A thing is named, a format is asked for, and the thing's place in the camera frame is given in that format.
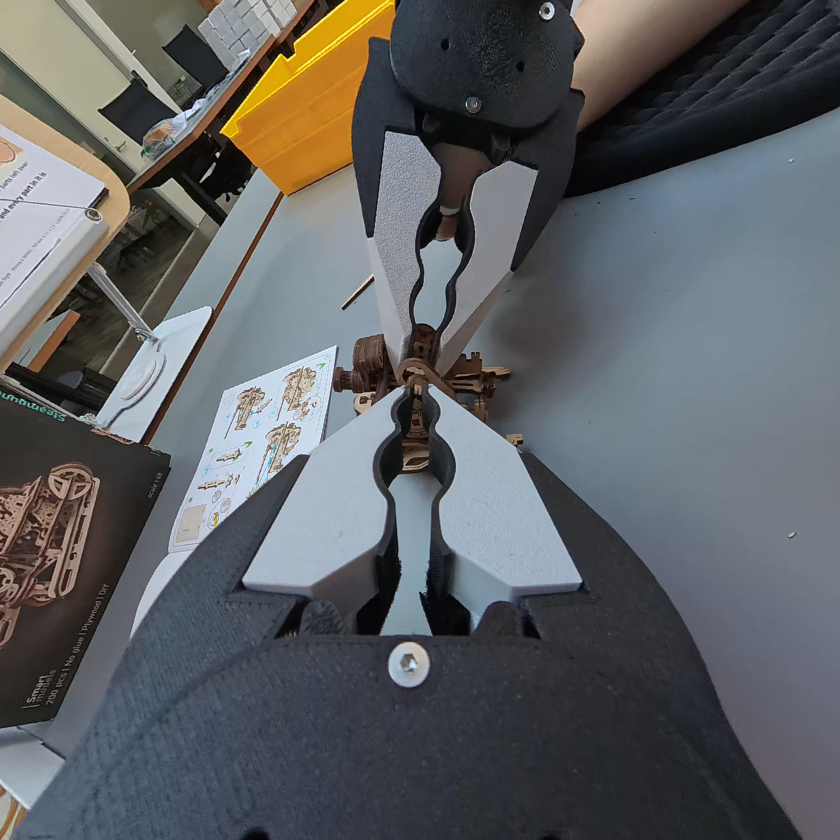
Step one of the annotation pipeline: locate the person's right hand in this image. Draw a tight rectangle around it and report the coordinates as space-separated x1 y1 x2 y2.
436 147 490 242

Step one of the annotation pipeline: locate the wooden submarine model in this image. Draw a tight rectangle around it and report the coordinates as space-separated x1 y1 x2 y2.
331 325 526 476

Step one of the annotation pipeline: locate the brown background table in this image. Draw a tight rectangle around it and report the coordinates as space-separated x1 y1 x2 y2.
125 0 329 227

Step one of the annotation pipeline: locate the black quilted cushion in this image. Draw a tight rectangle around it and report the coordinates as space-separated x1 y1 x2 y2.
564 0 840 198

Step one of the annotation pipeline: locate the white paper holder bar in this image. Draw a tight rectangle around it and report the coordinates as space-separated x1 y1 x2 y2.
0 209 109 339

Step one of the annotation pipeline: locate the white cardboard box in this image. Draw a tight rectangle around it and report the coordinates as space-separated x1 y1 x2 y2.
0 722 89 840

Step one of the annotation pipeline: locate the black office chair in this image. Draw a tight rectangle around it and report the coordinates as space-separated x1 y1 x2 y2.
163 25 231 89
98 79 181 142

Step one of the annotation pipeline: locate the grey desk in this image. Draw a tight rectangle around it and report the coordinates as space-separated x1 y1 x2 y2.
39 108 840 840

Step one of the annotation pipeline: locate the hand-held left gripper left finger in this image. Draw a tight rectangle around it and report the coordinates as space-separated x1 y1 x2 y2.
241 385 414 636

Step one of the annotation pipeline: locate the person's right forearm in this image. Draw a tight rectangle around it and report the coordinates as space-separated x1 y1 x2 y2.
570 0 752 131

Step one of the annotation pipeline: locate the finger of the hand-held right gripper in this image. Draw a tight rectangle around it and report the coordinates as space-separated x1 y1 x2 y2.
367 130 444 367
434 161 540 367

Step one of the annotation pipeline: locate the black model kit box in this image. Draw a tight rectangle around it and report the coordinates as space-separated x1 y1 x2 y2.
0 387 172 729

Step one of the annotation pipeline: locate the printed instruction sheet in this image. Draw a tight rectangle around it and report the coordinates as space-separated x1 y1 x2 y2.
0 125 109 309

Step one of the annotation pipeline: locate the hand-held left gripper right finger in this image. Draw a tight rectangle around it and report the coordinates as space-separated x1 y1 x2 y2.
423 385 585 636

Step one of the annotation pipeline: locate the yellow plastic bin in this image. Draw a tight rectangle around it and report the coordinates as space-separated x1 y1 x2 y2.
221 0 396 196

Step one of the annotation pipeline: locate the stack of small white boxes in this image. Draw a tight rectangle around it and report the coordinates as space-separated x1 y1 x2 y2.
197 0 299 67

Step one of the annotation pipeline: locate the illustrated instruction booklet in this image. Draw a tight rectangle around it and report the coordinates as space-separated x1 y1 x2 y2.
130 346 339 641

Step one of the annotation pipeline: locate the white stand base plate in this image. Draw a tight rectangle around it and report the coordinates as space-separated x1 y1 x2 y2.
85 262 214 442

